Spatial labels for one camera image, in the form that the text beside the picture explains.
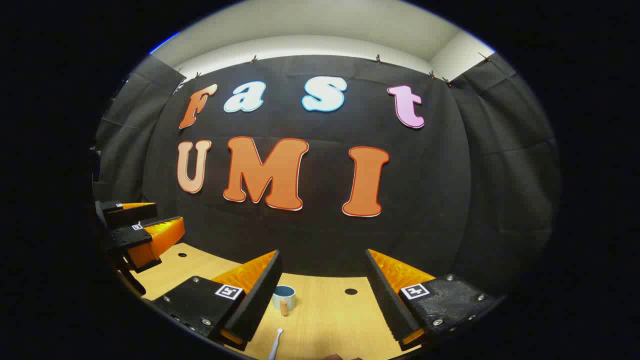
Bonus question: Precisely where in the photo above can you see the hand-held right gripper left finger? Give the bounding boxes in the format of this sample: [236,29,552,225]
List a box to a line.
[150,249,283,352]

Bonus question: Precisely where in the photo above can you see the white toothbrush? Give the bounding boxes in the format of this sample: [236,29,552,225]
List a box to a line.
[267,328,284,360]

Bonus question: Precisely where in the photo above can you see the wooden desktop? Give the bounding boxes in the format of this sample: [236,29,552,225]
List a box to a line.
[131,243,426,360]

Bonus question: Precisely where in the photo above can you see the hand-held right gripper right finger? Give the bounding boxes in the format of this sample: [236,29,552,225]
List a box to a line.
[364,248,506,352]

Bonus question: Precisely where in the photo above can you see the blue cup with wooden handle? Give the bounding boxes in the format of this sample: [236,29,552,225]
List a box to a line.
[272,285,297,317]

